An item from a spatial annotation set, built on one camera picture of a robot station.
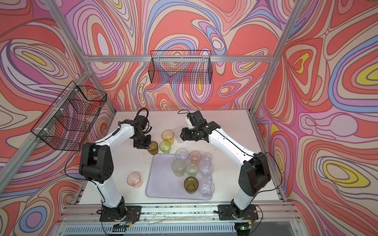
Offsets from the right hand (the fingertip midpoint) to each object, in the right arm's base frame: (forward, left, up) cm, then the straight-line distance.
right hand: (185, 139), depth 83 cm
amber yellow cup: (+10, +12, -9) cm, 18 cm away
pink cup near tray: (-16, +31, -16) cm, 38 cm away
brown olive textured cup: (-20, -2, -15) cm, 26 cm away
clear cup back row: (+9, +6, -6) cm, 13 cm away
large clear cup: (-23, -11, -16) cm, 30 cm away
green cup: (+4, +14, -14) cm, 20 cm away
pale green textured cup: (-11, -3, -17) cm, 20 cm away
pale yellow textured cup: (-10, +5, -14) cm, 18 cm away
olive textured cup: (+3, +22, -15) cm, 27 cm away
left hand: (+2, +22, -10) cm, 25 cm away
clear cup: (-11, -12, -16) cm, 23 cm away
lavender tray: (-18, +15, -18) cm, 30 cm away
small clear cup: (-6, -12, -12) cm, 18 cm away
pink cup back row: (-4, -5, -13) cm, 15 cm away
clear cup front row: (-3, +3, -12) cm, 13 cm away
